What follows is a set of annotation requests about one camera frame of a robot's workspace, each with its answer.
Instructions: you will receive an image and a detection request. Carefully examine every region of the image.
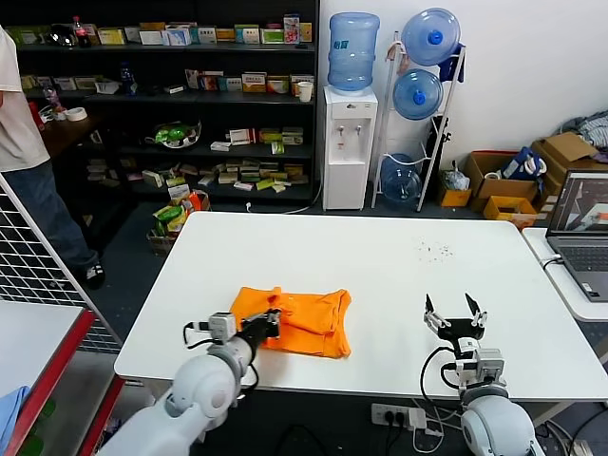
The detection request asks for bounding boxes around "person in white t-shirt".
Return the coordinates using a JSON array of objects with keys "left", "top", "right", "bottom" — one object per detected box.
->
[{"left": 0, "top": 26, "right": 106, "bottom": 292}]

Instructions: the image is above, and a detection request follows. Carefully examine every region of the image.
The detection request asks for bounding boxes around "glossy black helmet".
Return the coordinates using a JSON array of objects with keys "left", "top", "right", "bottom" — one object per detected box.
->
[{"left": 48, "top": 22, "right": 77, "bottom": 47}]

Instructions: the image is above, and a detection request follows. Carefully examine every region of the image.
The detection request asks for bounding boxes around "tall pink box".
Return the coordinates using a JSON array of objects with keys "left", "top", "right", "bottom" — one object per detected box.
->
[{"left": 282, "top": 13, "right": 301, "bottom": 45}]

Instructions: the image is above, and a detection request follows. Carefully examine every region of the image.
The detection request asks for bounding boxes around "black right camera cable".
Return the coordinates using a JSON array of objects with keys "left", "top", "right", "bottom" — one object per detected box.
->
[{"left": 420, "top": 346, "right": 462, "bottom": 405}]

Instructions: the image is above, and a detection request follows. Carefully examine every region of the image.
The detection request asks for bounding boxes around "open brown cardboard box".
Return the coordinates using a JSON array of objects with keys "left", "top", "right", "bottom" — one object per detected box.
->
[{"left": 464, "top": 151, "right": 541, "bottom": 213}]

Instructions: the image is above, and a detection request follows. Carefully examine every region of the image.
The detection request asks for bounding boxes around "white laptop cable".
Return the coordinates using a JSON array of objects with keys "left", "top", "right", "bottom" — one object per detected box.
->
[{"left": 541, "top": 255, "right": 564, "bottom": 281}]

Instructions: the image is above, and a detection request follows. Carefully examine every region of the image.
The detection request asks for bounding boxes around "black camera cable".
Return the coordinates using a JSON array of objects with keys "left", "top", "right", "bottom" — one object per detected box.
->
[
  {"left": 420, "top": 346, "right": 462, "bottom": 405},
  {"left": 182, "top": 321, "right": 215, "bottom": 351}
]

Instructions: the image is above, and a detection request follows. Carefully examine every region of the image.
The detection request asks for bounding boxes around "small yellow cardboard box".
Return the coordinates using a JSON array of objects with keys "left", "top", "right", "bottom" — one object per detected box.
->
[{"left": 436, "top": 184, "right": 474, "bottom": 209}]

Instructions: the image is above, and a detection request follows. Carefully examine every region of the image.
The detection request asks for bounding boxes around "white floor cable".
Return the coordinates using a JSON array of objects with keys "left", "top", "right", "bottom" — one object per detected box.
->
[{"left": 245, "top": 182, "right": 325, "bottom": 216}]

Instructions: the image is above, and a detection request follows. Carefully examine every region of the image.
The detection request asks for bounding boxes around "white power strip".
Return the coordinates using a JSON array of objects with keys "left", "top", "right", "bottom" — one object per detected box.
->
[{"left": 370, "top": 403, "right": 428, "bottom": 432}]

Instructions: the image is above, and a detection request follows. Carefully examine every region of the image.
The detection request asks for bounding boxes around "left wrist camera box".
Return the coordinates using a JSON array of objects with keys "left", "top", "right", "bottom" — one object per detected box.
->
[{"left": 208, "top": 312, "right": 238, "bottom": 342}]

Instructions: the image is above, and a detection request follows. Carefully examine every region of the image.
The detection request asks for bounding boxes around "white wire grid panel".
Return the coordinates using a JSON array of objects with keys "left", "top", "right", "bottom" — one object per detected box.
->
[{"left": 0, "top": 170, "right": 125, "bottom": 355}]

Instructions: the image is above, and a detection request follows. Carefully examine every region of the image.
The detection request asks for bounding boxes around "white orange striped box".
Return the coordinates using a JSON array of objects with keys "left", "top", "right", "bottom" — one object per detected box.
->
[{"left": 289, "top": 73, "right": 314, "bottom": 98}]

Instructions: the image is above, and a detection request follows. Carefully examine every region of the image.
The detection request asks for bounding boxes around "tied clear plastic bag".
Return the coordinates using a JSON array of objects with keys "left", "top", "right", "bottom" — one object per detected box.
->
[{"left": 442, "top": 161, "right": 471, "bottom": 192}]

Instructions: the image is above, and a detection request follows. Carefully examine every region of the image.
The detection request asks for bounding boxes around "labelled blue water jug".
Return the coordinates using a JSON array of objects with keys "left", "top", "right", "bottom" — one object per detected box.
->
[{"left": 327, "top": 11, "right": 381, "bottom": 93}]

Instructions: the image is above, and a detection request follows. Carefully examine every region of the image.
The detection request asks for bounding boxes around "black left camera cable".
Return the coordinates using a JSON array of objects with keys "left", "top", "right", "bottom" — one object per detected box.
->
[{"left": 182, "top": 321, "right": 215, "bottom": 351}]

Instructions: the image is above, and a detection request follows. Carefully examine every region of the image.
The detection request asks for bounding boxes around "yellow white medicine box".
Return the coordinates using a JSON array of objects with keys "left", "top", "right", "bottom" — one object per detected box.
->
[{"left": 240, "top": 71, "right": 268, "bottom": 93}]

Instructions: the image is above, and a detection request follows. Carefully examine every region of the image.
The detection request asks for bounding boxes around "cardboard box of snacks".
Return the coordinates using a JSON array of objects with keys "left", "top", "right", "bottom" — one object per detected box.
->
[{"left": 146, "top": 189, "right": 214, "bottom": 257}]

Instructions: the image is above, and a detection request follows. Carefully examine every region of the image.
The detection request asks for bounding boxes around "blue plastic bottle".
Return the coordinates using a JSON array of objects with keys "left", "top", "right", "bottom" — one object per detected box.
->
[{"left": 120, "top": 60, "right": 138, "bottom": 97}]

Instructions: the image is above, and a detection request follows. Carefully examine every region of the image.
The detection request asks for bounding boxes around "dark brown desk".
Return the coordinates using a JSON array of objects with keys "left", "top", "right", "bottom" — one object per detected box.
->
[{"left": 40, "top": 111, "right": 108, "bottom": 161}]

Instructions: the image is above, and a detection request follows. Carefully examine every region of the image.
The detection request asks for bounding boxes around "light blue cloth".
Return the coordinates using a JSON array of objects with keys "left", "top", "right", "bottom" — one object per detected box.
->
[{"left": 0, "top": 385, "right": 32, "bottom": 450}]

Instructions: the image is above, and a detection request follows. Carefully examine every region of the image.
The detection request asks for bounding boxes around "light blue medicine box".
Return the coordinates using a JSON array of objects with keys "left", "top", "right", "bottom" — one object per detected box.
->
[{"left": 164, "top": 26, "right": 193, "bottom": 47}]

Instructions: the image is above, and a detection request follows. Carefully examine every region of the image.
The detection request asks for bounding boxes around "large brown cardboard box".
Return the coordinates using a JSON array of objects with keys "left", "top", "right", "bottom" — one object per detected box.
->
[{"left": 530, "top": 131, "right": 608, "bottom": 210}]

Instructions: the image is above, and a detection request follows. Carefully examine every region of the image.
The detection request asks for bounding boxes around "grey laptop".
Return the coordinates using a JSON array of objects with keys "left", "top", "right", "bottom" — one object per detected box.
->
[{"left": 545, "top": 170, "right": 608, "bottom": 304}]

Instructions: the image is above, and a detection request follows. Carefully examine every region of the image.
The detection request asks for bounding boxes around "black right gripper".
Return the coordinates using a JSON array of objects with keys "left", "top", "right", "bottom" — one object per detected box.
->
[{"left": 423, "top": 293, "right": 489, "bottom": 357}]

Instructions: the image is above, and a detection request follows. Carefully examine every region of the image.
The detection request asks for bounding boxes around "cola bottle red label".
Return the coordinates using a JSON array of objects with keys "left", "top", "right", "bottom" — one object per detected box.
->
[{"left": 72, "top": 15, "right": 93, "bottom": 48}]

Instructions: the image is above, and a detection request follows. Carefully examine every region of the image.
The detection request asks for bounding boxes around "black folded tripod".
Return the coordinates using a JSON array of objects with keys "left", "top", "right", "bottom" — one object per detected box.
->
[{"left": 428, "top": 114, "right": 452, "bottom": 174}]

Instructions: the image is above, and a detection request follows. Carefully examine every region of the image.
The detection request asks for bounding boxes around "bowl of green packets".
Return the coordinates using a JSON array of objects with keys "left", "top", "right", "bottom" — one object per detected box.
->
[{"left": 143, "top": 120, "right": 203, "bottom": 150}]

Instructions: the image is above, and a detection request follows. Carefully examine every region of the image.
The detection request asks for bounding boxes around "yellow green medicine box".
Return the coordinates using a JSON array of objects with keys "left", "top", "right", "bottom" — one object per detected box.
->
[{"left": 97, "top": 27, "right": 127, "bottom": 46}]

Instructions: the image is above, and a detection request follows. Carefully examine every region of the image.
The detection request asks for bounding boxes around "white jug rack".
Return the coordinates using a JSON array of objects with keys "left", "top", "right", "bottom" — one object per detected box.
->
[{"left": 370, "top": 29, "right": 468, "bottom": 213}]

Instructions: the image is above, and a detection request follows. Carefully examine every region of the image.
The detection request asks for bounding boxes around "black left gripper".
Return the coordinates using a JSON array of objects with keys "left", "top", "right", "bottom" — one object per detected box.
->
[{"left": 238, "top": 308, "right": 283, "bottom": 341}]

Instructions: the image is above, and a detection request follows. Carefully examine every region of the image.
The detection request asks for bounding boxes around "red edged white cart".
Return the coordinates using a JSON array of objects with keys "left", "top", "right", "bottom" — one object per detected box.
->
[{"left": 0, "top": 298, "right": 127, "bottom": 456}]

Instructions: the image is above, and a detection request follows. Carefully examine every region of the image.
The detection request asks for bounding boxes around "black shelving unit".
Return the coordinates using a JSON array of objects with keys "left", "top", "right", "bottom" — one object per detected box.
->
[{"left": 0, "top": 0, "right": 321, "bottom": 208}]

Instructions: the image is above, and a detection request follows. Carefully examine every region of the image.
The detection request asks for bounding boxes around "orange t-shirt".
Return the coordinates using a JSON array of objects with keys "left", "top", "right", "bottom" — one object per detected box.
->
[{"left": 230, "top": 284, "right": 353, "bottom": 361}]

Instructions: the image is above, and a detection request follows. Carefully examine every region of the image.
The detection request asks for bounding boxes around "white water dispenser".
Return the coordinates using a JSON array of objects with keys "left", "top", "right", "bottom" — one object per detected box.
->
[{"left": 322, "top": 85, "right": 379, "bottom": 211}]

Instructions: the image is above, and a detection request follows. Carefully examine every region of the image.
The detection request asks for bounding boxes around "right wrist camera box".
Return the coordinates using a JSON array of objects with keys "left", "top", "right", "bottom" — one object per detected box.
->
[{"left": 474, "top": 349, "right": 504, "bottom": 381}]

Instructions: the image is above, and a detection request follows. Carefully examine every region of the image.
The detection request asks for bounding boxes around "open yellow cardboard box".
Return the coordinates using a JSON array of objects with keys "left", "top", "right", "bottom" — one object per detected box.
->
[{"left": 483, "top": 196, "right": 541, "bottom": 224}]

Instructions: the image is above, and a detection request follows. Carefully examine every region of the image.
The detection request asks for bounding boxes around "pile of grey clothes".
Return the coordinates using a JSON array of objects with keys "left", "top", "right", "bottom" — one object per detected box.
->
[{"left": 560, "top": 111, "right": 608, "bottom": 153}]

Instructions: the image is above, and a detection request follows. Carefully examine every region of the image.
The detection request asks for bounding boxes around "large white table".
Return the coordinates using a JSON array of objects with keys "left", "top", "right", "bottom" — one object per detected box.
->
[{"left": 114, "top": 211, "right": 608, "bottom": 441}]

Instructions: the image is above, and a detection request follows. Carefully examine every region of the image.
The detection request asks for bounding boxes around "small white side table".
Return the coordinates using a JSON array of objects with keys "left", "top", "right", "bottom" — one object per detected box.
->
[{"left": 522, "top": 227, "right": 608, "bottom": 324}]

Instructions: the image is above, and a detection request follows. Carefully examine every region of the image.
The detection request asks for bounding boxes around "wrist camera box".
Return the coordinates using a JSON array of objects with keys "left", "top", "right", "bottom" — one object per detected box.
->
[
  {"left": 474, "top": 349, "right": 504, "bottom": 381},
  {"left": 208, "top": 312, "right": 238, "bottom": 342}
]

